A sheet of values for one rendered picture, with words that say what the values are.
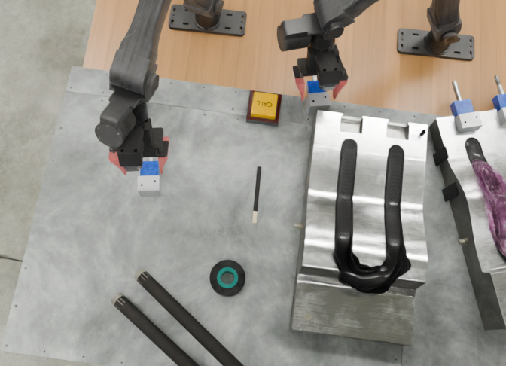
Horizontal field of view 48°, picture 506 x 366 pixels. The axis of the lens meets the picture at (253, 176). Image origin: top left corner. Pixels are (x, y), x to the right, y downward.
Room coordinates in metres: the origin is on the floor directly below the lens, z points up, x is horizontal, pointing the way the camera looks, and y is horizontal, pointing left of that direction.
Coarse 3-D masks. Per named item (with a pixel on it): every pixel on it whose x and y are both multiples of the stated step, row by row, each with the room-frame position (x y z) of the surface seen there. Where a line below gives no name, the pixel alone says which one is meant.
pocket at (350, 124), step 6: (342, 120) 0.53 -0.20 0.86; (348, 120) 0.53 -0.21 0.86; (354, 120) 0.53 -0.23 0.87; (360, 120) 0.53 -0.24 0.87; (342, 126) 0.52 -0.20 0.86; (348, 126) 0.52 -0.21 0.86; (354, 126) 0.52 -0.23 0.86; (360, 126) 0.52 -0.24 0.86; (354, 132) 0.51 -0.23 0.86; (360, 132) 0.51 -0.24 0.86
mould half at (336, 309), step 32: (320, 128) 0.50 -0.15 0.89; (384, 128) 0.51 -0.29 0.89; (416, 128) 0.52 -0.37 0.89; (320, 160) 0.42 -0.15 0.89; (384, 160) 0.43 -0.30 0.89; (416, 160) 0.44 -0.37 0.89; (320, 192) 0.35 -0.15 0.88; (384, 192) 0.36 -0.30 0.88; (416, 192) 0.37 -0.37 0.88; (320, 224) 0.26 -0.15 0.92; (384, 224) 0.28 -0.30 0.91; (416, 224) 0.29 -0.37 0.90; (320, 256) 0.19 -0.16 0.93; (384, 256) 0.21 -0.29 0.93; (416, 256) 0.21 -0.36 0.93; (320, 288) 0.13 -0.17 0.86; (352, 288) 0.14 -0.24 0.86; (416, 288) 0.15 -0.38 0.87; (320, 320) 0.07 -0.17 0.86; (352, 320) 0.07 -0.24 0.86; (384, 320) 0.08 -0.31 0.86
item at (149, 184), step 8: (152, 160) 0.40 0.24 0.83; (144, 168) 0.37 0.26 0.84; (152, 168) 0.38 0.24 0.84; (144, 176) 0.35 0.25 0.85; (152, 176) 0.35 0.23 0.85; (144, 184) 0.33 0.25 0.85; (152, 184) 0.34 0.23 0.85; (160, 184) 0.34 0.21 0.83; (144, 192) 0.32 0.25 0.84; (152, 192) 0.32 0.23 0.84; (160, 192) 0.32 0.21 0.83
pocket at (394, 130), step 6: (390, 126) 0.53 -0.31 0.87; (396, 126) 0.53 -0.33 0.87; (402, 126) 0.53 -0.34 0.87; (408, 126) 0.53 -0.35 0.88; (390, 132) 0.51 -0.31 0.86; (396, 132) 0.52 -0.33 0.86; (402, 132) 0.52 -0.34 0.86; (408, 132) 0.51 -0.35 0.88; (396, 138) 0.50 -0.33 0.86; (402, 138) 0.50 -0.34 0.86; (408, 138) 0.49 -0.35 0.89
